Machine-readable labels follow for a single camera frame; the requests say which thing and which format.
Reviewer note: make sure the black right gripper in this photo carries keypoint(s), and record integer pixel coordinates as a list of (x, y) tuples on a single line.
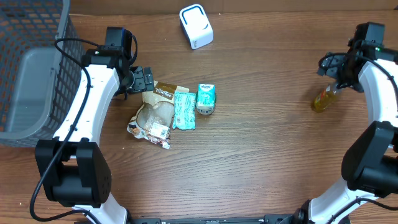
[(329, 68)]

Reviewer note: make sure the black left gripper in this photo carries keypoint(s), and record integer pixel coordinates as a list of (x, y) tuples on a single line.
[(139, 84)]

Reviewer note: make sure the yellow liquid bottle grey cap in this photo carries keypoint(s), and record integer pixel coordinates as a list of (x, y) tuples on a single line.
[(326, 97)]

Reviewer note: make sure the brown printed snack pouch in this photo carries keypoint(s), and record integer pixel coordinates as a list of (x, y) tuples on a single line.
[(153, 120)]

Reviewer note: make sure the mint green snack packet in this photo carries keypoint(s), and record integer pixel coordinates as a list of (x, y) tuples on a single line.
[(184, 105)]

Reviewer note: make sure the green white Knorr container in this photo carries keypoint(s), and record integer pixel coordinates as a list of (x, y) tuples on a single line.
[(206, 109)]

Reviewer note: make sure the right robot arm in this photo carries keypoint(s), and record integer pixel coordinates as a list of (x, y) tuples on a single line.
[(367, 173)]

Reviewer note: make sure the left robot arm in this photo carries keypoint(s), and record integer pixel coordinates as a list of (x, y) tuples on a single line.
[(74, 175)]

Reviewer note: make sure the white barcode scanner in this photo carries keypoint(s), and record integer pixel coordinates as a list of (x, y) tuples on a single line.
[(196, 26)]

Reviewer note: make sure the dark grey mesh basket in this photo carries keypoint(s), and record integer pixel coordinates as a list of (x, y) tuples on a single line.
[(38, 84)]

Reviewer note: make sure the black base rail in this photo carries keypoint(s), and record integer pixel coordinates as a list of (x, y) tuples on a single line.
[(211, 220)]

